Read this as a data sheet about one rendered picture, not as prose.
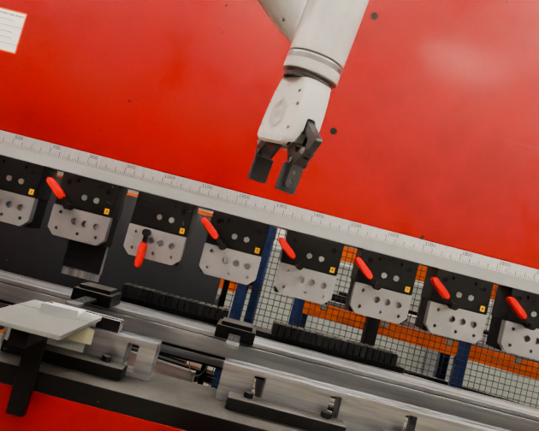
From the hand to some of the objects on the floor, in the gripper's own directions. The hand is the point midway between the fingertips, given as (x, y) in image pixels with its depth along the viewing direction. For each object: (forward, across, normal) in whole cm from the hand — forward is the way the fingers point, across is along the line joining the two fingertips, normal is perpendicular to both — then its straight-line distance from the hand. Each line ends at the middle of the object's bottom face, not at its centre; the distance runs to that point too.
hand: (271, 180), depth 72 cm
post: (+148, +65, -116) cm, 198 cm away
